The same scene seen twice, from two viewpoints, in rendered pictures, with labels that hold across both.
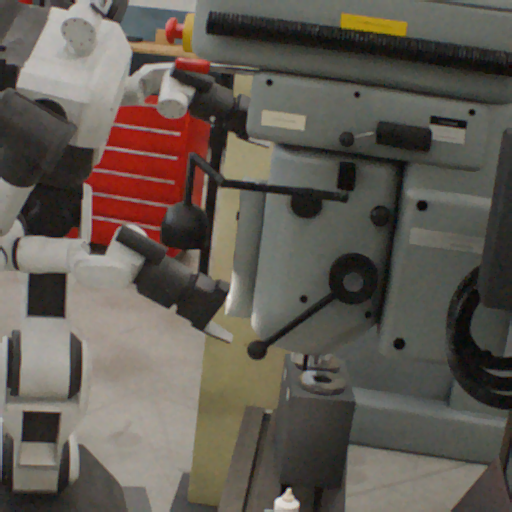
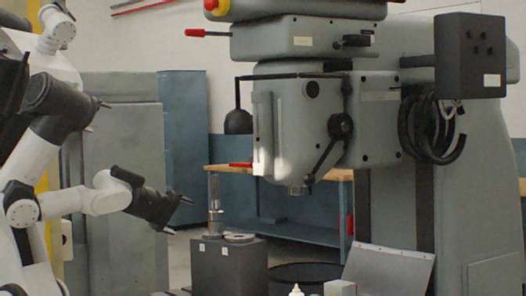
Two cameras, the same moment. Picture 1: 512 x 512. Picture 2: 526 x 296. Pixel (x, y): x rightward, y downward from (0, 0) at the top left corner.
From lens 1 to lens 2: 1.34 m
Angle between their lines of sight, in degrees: 44
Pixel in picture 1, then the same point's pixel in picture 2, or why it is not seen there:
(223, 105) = not seen: hidden behind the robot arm
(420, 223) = (363, 88)
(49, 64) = (40, 59)
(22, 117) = (66, 88)
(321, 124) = (318, 41)
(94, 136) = not seen: hidden behind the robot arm
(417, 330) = (370, 148)
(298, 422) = (244, 262)
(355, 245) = (334, 110)
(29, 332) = (27, 278)
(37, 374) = not seen: outside the picture
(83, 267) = (101, 199)
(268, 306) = (300, 155)
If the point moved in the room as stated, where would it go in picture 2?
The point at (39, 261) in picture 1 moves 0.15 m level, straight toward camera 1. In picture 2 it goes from (59, 207) to (99, 210)
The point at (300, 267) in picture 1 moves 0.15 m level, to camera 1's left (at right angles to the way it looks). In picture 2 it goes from (313, 128) to (269, 130)
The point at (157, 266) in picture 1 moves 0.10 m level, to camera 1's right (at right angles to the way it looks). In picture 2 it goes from (141, 188) to (171, 185)
